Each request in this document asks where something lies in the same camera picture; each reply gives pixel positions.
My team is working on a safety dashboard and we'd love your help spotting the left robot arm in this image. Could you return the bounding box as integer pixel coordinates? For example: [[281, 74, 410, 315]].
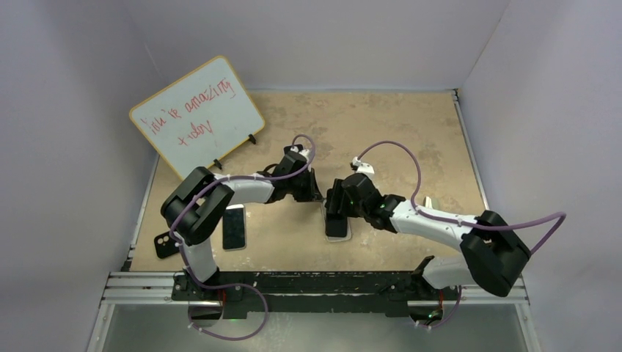
[[160, 144, 323, 300]]

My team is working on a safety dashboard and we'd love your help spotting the black phone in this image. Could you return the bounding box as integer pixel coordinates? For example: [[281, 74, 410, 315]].
[[325, 213, 349, 241]]

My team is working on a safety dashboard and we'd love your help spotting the silver stapler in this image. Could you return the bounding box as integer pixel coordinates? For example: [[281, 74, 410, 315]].
[[422, 196, 439, 209]]

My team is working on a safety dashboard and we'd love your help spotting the silver-edged phone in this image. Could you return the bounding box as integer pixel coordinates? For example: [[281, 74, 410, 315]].
[[222, 205, 246, 251]]

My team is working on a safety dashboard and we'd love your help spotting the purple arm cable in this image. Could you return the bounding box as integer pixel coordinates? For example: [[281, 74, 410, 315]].
[[351, 141, 568, 331], [169, 134, 318, 342]]

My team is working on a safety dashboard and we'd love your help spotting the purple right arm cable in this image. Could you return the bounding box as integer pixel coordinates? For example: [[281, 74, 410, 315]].
[[351, 141, 568, 331]]

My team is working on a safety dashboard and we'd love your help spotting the black phone case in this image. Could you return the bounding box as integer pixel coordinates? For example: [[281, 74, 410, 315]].
[[153, 231, 179, 260]]

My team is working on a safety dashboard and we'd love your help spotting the beige phone case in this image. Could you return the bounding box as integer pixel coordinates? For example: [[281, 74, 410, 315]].
[[321, 202, 352, 243]]

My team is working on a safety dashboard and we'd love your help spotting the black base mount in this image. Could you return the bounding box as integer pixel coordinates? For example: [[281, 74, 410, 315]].
[[172, 265, 458, 322]]

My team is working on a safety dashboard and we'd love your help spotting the aluminium rail frame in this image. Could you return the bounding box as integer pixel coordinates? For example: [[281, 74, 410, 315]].
[[88, 271, 541, 351]]

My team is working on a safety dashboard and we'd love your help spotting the yellow-framed whiteboard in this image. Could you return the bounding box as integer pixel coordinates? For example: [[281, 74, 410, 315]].
[[129, 56, 266, 179]]

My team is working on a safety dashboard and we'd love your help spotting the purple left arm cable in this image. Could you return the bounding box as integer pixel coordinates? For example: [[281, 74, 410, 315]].
[[169, 134, 318, 342]]

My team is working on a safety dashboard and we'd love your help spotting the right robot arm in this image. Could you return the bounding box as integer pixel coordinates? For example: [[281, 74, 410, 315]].
[[325, 173, 531, 298]]

